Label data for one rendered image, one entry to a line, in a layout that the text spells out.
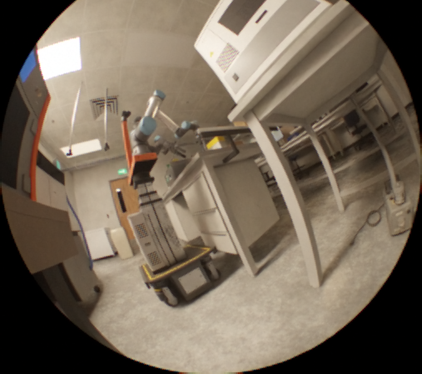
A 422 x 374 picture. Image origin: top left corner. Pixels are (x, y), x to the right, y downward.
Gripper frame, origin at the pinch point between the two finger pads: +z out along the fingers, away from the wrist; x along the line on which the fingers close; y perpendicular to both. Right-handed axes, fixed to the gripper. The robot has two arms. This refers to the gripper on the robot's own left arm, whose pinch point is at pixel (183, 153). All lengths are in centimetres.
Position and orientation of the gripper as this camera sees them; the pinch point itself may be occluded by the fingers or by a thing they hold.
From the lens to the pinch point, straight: 126.9
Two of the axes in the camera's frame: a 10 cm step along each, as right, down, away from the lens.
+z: 8.8, 4.7, -0.1
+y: 4.5, -8.2, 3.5
